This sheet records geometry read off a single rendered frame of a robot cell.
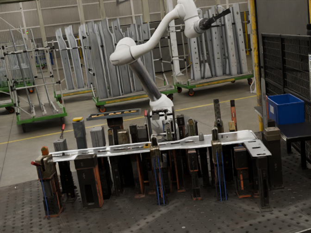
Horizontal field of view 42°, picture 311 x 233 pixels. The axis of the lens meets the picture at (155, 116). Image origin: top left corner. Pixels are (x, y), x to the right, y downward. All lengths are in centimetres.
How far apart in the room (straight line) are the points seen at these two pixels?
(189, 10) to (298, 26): 216
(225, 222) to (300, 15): 302
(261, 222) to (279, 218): 10
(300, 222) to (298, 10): 300
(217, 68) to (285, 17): 578
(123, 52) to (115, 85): 646
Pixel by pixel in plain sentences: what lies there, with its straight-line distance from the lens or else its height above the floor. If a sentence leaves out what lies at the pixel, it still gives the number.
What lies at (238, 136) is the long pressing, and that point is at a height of 100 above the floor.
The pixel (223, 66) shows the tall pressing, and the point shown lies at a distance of 1087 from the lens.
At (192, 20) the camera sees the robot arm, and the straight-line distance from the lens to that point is 277.
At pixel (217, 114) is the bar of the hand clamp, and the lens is 262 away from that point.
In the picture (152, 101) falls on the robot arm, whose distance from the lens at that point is 324.
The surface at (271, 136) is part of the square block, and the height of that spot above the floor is 103.
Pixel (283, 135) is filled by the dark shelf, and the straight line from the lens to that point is 238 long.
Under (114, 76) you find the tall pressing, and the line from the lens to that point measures 934.
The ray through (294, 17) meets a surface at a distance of 478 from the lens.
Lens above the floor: 169
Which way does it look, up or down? 12 degrees down
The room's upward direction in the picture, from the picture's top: 7 degrees counter-clockwise
